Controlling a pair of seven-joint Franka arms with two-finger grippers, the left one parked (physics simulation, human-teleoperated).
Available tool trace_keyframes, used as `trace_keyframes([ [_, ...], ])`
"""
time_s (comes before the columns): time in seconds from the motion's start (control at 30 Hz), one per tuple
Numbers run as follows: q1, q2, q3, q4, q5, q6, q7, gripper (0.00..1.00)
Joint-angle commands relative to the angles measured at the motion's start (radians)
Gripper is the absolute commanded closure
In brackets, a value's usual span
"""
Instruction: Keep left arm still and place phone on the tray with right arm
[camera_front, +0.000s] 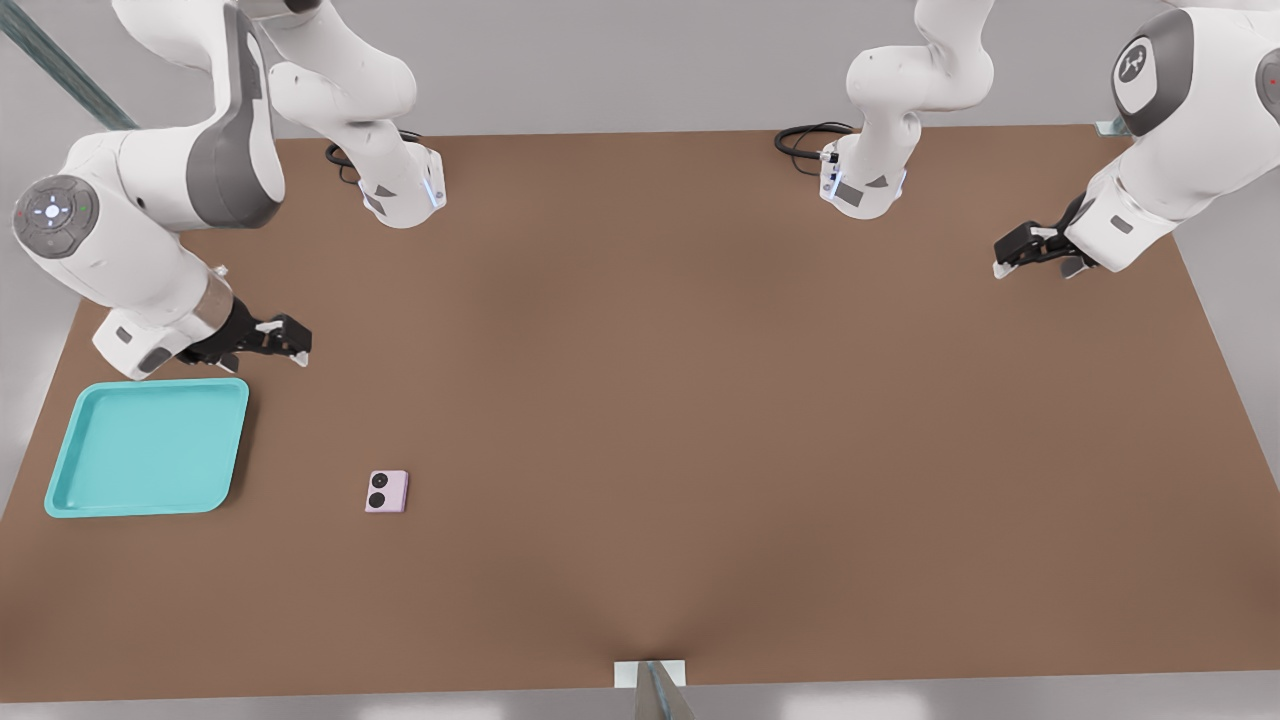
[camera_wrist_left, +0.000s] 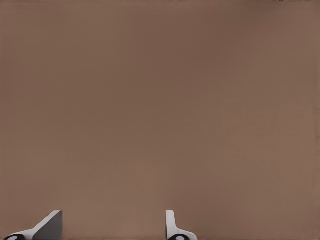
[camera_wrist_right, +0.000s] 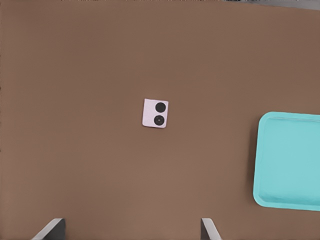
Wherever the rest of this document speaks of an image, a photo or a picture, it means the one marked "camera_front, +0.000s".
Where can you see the pale blue-green tray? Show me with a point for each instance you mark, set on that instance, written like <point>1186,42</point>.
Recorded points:
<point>150,450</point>

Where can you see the pale lilac phone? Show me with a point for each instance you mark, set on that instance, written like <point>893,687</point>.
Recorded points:
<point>387,491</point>

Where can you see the silver frame post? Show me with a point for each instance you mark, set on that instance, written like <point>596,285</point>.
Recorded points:
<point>1113,127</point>
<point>655,690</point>
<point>65,65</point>

